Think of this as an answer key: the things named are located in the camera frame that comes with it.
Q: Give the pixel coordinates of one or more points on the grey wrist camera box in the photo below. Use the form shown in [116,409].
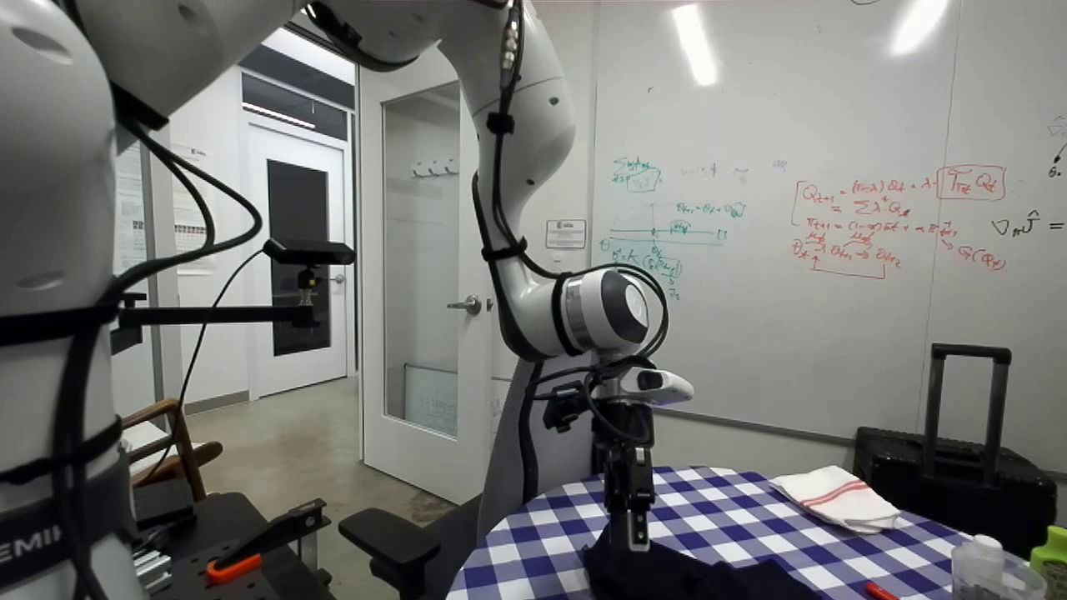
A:
[651,385]

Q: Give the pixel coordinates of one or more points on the black camera on stand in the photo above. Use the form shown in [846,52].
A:
[302,295]

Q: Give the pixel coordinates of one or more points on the wooden chair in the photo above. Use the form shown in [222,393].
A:
[179,444]

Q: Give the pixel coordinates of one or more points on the black suitcase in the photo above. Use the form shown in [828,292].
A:
[946,489]

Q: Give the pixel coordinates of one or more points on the small white wall sign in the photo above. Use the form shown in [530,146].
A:
[565,234]

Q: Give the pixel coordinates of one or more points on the blue white checkered tablecloth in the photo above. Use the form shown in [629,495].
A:
[712,516]

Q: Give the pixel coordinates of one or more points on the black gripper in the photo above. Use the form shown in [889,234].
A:
[621,444]

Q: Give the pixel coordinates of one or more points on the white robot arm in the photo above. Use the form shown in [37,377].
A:
[535,102]

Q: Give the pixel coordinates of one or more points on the grey office chair black armrests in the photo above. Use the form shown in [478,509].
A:
[389,539]

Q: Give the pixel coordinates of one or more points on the white door dark window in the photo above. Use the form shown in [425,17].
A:
[297,245]

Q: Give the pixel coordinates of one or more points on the white glass panel door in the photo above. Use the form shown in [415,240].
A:
[371,333]

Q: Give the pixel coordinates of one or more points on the orange black clamp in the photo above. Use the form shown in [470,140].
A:
[236,569]

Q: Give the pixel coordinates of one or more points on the black equipment cart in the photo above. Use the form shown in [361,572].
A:
[222,533]

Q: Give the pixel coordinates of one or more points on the white towel red stripes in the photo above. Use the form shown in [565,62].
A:
[834,499]

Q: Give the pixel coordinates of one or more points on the green bottle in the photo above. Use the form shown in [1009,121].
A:
[1052,561]

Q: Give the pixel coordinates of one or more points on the red pen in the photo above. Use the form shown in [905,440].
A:
[881,590]

